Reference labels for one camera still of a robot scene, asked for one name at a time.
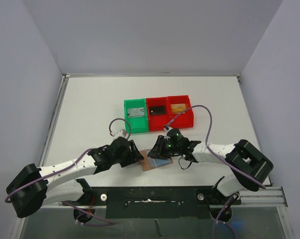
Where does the brown leather card holder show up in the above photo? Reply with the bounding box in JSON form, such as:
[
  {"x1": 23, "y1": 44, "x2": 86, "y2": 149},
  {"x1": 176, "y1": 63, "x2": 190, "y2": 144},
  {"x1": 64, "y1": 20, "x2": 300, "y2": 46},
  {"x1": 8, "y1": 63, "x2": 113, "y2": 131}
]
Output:
[{"x1": 140, "y1": 149, "x2": 173, "y2": 171}]

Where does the blue credit card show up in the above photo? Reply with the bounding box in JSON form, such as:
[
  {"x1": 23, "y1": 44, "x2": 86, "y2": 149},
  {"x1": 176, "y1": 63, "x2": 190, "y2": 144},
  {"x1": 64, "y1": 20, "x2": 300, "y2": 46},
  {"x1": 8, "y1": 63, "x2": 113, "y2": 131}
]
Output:
[{"x1": 148, "y1": 157, "x2": 173, "y2": 168}]

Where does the red plastic double bin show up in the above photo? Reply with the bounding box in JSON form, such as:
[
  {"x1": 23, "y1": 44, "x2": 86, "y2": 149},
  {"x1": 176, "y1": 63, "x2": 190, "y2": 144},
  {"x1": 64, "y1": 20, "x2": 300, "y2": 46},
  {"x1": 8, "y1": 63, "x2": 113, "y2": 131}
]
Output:
[{"x1": 146, "y1": 95, "x2": 194, "y2": 131}]

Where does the green plastic bin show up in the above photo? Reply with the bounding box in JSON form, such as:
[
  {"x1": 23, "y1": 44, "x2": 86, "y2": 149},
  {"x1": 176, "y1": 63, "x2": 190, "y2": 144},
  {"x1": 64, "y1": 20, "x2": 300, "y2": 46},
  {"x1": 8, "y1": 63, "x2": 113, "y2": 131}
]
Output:
[{"x1": 124, "y1": 98, "x2": 149, "y2": 134}]

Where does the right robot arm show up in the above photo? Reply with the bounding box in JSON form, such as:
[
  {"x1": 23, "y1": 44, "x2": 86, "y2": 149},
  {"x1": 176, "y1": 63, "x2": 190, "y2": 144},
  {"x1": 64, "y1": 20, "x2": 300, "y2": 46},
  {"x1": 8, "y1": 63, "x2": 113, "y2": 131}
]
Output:
[{"x1": 147, "y1": 128, "x2": 274, "y2": 197}]

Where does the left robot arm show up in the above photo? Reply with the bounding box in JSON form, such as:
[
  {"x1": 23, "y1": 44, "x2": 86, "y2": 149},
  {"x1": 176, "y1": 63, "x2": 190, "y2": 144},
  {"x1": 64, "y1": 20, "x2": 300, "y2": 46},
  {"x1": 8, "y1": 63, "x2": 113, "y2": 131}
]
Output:
[{"x1": 5, "y1": 136, "x2": 144, "y2": 218}]

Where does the gold credit card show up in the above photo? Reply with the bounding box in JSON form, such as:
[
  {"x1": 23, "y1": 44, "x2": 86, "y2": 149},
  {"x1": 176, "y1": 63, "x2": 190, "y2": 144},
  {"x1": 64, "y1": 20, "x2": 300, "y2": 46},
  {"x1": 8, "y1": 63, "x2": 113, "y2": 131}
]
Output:
[{"x1": 171, "y1": 103, "x2": 187, "y2": 114}]

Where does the black credit card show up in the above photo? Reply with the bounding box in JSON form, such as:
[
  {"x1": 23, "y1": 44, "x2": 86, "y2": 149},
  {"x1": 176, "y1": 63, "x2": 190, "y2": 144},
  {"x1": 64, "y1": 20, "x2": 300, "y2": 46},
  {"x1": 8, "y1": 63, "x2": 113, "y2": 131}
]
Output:
[{"x1": 149, "y1": 106, "x2": 166, "y2": 116}]

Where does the silver credit card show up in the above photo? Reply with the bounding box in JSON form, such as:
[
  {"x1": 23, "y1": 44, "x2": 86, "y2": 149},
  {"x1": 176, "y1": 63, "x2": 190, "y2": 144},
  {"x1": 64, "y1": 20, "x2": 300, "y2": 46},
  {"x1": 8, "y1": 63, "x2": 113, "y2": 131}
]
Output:
[{"x1": 127, "y1": 107, "x2": 145, "y2": 118}]

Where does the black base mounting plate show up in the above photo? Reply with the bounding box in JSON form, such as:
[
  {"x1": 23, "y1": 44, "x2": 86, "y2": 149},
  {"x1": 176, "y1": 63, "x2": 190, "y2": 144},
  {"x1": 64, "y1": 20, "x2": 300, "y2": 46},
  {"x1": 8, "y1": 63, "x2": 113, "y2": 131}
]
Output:
[{"x1": 72, "y1": 186, "x2": 228, "y2": 219}]

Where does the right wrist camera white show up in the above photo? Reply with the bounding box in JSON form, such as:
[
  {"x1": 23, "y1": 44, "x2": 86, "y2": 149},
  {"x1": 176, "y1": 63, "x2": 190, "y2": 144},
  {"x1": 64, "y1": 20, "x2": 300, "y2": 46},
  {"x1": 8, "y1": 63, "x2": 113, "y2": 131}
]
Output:
[{"x1": 164, "y1": 125, "x2": 175, "y2": 137}]

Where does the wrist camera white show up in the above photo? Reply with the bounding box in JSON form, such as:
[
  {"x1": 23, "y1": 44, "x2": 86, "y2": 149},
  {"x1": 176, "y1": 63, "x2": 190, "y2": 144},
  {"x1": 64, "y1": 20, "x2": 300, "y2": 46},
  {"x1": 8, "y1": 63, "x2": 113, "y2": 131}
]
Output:
[
  {"x1": 110, "y1": 129, "x2": 129, "y2": 139},
  {"x1": 164, "y1": 125, "x2": 175, "y2": 137}
]

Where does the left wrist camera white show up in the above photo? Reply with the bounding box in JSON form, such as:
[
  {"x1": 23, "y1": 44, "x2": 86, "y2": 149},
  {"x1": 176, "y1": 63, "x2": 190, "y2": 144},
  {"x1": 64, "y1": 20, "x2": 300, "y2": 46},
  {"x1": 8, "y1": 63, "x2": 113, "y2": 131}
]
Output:
[{"x1": 110, "y1": 129, "x2": 129, "y2": 139}]

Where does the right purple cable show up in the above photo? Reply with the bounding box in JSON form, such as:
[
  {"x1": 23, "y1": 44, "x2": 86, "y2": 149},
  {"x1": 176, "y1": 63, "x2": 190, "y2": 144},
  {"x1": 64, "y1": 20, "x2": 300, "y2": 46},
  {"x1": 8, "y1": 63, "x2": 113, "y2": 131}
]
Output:
[{"x1": 164, "y1": 105, "x2": 267, "y2": 239}]

